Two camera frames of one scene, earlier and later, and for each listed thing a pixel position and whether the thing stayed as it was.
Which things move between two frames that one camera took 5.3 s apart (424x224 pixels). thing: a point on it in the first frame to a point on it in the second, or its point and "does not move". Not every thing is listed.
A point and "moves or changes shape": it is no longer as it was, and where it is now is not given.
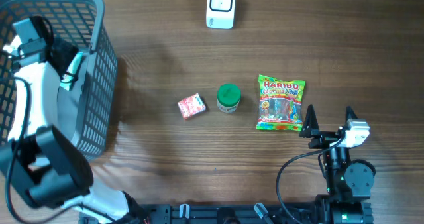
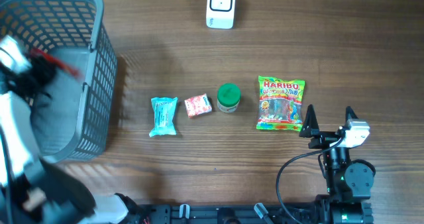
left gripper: x=68 y=50 to x=47 y=68
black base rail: x=295 y=213 does not move
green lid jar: x=228 y=97 does not move
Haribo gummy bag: x=280 y=104 does not move
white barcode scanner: x=220 y=7 does not move
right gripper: x=310 y=128 does not move
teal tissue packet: x=72 y=69 to x=163 y=111
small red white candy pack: x=191 y=105 moves or changes shape
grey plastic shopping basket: x=87 y=111 does not move
